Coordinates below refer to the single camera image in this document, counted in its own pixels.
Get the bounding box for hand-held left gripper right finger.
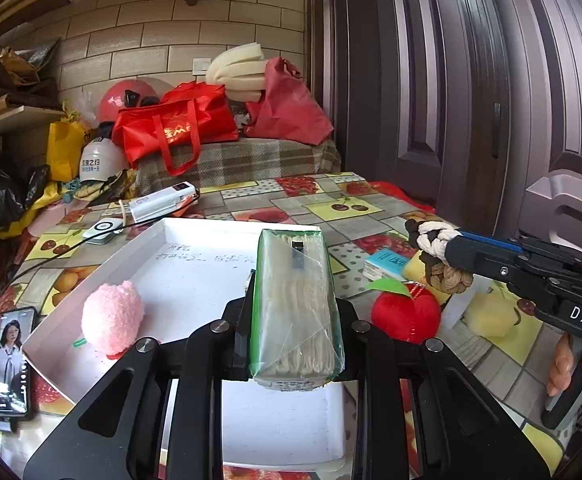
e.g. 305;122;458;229
336;297;552;480

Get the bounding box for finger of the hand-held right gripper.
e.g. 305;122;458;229
446;237;552;283
458;230;582;268

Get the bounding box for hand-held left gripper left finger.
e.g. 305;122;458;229
23;270;256;480

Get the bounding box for white brown braided rope knot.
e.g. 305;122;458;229
405;217;476;295

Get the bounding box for pale yellow sponge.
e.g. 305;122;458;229
463;290;522;341

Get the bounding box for plastic-wrapped cream cotton pack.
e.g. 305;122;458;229
248;228;346;392

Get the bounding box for red plush apple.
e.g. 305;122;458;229
366;279;442;345

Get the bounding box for white cardboard box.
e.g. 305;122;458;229
21;216;352;472

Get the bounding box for person's right hand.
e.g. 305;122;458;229
546;332;582;406

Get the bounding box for blue tissue packet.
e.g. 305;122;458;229
362;250;414;282

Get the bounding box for red cloth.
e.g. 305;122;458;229
371;180;436;212

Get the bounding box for pink fluffy plush ball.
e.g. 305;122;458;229
81;280;146;356

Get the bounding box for fruit print tablecloth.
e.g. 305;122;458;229
0;172;582;480

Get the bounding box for white power bank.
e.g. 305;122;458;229
130;182;199;223

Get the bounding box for dark purple door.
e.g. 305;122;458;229
321;0;582;241

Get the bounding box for plaid blanket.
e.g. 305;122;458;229
136;137;342;193

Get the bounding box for black yellow cloth bundle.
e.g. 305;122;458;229
88;170;134;206

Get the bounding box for bright red tote bag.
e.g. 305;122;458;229
112;80;239;177

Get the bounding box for white helmet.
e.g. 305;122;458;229
78;137;129;184

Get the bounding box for black smartphone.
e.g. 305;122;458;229
0;306;39;421

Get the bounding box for dark red plastic bag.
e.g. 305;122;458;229
245;56;334;145

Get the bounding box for yellow plastic bag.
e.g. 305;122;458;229
0;182;66;238

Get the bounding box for yellow paper bag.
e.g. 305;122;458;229
46;115;92;182

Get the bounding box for cream foam roll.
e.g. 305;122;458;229
206;42;268;103

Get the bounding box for red helmet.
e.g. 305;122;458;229
99;80;159;123

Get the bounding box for black plastic bag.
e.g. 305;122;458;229
0;165;49;231

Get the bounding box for wooden shelf boards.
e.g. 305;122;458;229
0;95;66;141

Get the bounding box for brown paper bags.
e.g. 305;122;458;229
0;40;62;106

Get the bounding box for white wireless charger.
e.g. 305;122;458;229
82;217;124;246

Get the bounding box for black charger cable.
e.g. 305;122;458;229
8;227;129;283

